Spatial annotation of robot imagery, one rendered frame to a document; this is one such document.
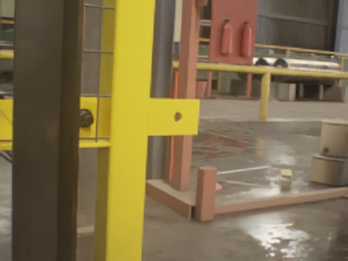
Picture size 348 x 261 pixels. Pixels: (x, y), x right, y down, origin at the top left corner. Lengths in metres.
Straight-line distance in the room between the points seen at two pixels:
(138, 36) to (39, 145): 0.24
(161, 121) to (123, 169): 0.11
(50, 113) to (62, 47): 0.05
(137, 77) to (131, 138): 0.07
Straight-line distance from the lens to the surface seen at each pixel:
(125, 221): 0.60
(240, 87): 9.83
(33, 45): 0.37
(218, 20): 7.96
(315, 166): 2.26
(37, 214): 0.39
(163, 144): 1.87
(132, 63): 0.57
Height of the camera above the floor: 0.49
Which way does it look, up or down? 8 degrees down
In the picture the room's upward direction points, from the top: 3 degrees clockwise
